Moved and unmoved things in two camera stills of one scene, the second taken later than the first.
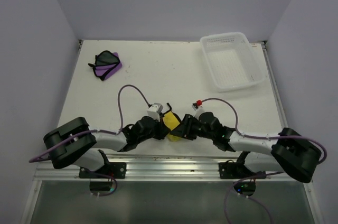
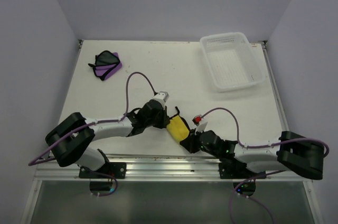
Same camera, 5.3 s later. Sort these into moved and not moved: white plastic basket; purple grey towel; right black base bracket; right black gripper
Moved: right black gripper
Not moved: white plastic basket; right black base bracket; purple grey towel
